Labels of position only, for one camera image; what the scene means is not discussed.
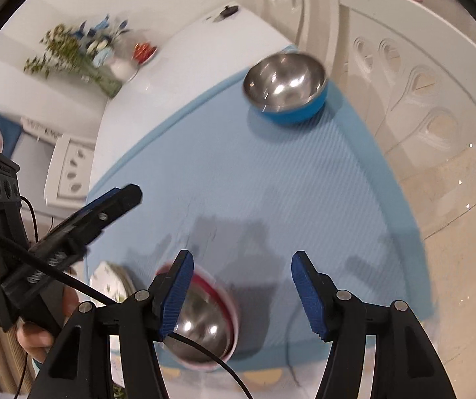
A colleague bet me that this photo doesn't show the black cable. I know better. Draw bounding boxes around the black cable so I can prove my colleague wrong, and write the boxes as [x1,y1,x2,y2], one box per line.
[0,195,252,399]

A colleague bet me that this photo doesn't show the clear glass vase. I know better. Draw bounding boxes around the clear glass vase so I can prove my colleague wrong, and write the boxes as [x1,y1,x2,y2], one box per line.
[90,64,123,99]

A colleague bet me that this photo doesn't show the large square green print plate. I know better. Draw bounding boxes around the large square green print plate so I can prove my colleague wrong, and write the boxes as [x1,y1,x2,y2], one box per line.
[89,261,138,302]

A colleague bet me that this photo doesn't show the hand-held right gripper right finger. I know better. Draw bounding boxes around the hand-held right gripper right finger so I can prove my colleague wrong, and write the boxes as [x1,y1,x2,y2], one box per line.
[291,250,458,399]

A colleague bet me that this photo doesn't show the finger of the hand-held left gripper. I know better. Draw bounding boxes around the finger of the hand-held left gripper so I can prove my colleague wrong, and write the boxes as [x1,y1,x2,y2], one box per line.
[27,183,144,256]

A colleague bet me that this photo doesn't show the pink cartoon bowl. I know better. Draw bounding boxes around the pink cartoon bowl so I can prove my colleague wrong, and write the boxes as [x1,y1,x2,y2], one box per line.
[153,260,239,373]

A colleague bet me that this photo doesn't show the person's left hand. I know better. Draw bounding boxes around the person's left hand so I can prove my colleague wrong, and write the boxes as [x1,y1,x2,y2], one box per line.
[17,286,81,363]

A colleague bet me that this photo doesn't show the green flower bouquet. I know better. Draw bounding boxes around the green flower bouquet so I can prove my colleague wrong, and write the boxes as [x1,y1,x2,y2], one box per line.
[24,24,97,80]

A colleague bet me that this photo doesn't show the white carved furniture piece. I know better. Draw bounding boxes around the white carved furniture piece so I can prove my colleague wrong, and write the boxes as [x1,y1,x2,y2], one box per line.
[19,115,63,143]

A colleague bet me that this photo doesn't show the light blue quilted mat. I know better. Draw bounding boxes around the light blue quilted mat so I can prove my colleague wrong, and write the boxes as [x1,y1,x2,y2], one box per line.
[84,44,435,383]

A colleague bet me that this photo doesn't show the blue steel bowl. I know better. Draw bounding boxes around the blue steel bowl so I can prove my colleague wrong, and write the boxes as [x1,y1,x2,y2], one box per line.
[243,52,329,124]

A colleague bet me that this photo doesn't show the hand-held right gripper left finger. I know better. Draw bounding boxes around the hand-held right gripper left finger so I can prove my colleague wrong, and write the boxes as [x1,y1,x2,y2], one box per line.
[34,249,197,399]

